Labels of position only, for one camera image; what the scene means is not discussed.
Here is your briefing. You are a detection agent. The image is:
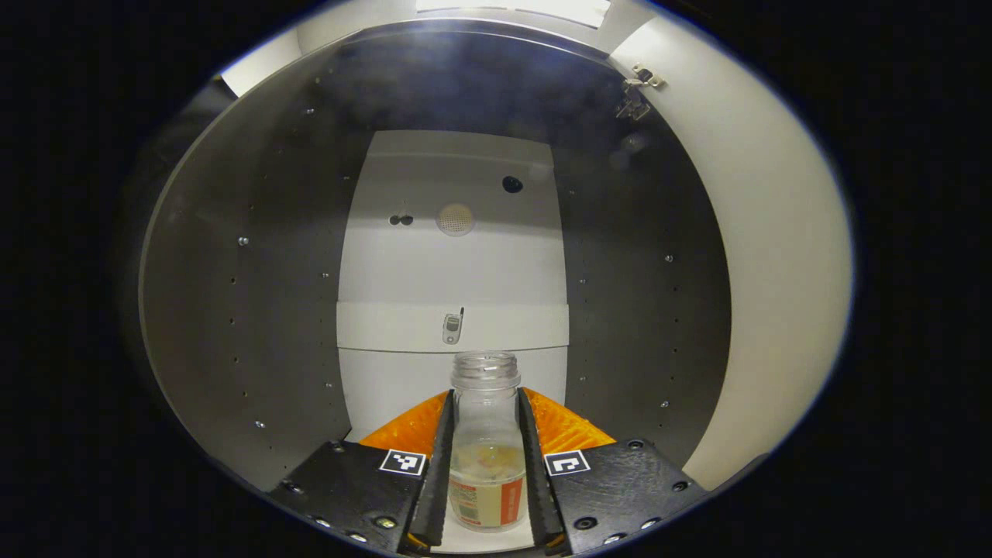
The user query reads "ceiling light panel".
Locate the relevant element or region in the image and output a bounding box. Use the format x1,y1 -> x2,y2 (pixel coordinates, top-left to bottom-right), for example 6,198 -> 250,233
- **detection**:
415,0 -> 613,28

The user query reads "metal door hinge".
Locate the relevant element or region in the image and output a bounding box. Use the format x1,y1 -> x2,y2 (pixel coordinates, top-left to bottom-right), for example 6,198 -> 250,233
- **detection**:
616,64 -> 666,121

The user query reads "beige cabinet door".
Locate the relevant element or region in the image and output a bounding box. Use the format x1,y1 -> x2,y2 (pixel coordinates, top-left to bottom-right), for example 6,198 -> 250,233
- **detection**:
608,15 -> 853,493

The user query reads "clear glass bottle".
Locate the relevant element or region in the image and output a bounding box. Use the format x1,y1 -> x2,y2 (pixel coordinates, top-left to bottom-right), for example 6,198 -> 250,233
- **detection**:
448,350 -> 529,533

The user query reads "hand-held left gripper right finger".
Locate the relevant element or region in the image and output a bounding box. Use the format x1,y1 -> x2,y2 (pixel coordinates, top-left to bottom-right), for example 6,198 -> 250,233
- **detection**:
516,387 -> 710,556

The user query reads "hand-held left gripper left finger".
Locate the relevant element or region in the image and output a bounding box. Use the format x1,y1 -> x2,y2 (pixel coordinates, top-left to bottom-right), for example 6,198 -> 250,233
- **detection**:
266,389 -> 456,556

